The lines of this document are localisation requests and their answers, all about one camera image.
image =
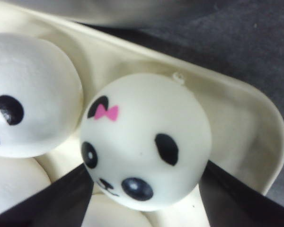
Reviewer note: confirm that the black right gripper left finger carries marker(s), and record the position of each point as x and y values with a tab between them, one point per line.
62	204

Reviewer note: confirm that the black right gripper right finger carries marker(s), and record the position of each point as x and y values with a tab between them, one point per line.
228	202

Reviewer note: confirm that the panda bun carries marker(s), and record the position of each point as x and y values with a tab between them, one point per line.
20	178
145	140
41	96
104	212

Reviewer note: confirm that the cream plastic tray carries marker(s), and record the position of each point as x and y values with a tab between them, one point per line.
248	130

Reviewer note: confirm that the stainless steel steamer pot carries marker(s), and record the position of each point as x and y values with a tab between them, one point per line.
119	13

